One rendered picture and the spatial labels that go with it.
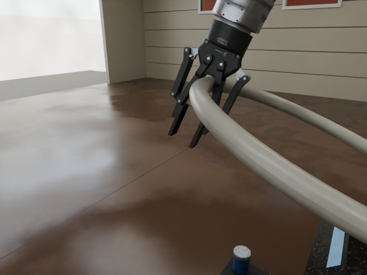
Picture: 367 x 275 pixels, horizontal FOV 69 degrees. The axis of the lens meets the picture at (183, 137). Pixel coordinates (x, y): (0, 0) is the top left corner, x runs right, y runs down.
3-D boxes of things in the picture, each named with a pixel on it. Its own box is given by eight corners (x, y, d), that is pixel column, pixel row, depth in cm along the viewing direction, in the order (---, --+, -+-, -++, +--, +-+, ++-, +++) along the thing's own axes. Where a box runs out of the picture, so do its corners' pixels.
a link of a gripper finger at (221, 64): (223, 60, 50) (230, 61, 49) (211, 117, 54) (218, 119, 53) (217, 60, 47) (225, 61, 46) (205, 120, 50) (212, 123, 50)
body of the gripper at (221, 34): (206, 13, 44) (184, 66, 47) (252, 33, 42) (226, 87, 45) (218, 20, 50) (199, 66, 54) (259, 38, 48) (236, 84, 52)
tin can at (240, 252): (238, 258, 168) (240, 242, 163) (252, 268, 161) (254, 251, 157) (229, 268, 161) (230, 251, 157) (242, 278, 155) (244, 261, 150)
